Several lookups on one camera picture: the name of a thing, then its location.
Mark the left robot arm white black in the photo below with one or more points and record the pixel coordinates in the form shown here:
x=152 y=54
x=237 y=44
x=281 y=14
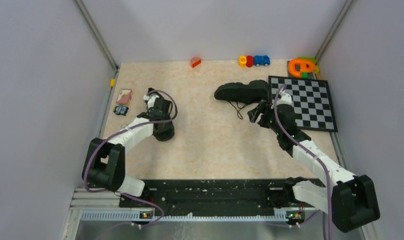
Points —
x=104 y=166

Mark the red toy cylinder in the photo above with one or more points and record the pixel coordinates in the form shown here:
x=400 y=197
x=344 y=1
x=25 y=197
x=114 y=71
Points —
x=249 y=61

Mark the black white checkerboard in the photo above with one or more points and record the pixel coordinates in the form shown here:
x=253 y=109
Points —
x=311 y=100

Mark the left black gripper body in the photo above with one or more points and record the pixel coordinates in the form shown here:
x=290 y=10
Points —
x=167 y=116

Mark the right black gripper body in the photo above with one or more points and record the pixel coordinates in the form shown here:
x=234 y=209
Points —
x=268 y=119

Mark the small blue black toy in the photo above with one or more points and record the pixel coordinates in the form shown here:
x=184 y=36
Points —
x=121 y=110

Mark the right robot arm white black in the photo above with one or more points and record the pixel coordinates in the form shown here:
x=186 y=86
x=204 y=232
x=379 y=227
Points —
x=349 y=201

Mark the pink triangle card box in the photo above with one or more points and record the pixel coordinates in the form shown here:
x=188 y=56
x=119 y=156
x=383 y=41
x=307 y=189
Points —
x=124 y=97

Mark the blue toy car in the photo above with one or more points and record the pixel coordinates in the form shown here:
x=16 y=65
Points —
x=261 y=60

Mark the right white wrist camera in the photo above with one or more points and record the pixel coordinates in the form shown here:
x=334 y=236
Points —
x=284 y=99

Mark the black shoe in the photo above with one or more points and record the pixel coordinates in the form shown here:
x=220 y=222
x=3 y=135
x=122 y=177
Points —
x=240 y=95
x=164 y=131

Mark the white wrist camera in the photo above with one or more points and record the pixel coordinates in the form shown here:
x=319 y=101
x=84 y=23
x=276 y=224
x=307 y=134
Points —
x=284 y=99
x=150 y=99

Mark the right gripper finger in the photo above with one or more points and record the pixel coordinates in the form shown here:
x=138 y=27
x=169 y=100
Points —
x=253 y=116
x=261 y=107

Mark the orange ring toy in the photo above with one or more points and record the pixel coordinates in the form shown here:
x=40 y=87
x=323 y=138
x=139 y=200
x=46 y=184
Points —
x=301 y=68

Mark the yellow toy cylinder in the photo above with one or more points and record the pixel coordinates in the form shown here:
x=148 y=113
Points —
x=242 y=61

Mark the orange toy brick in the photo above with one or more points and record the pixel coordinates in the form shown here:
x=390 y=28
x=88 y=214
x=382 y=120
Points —
x=195 y=61

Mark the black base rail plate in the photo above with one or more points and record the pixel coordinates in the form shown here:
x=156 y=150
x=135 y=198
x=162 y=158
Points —
x=218 y=198

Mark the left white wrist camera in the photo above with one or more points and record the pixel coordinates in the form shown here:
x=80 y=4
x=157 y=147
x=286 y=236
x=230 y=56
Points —
x=150 y=99

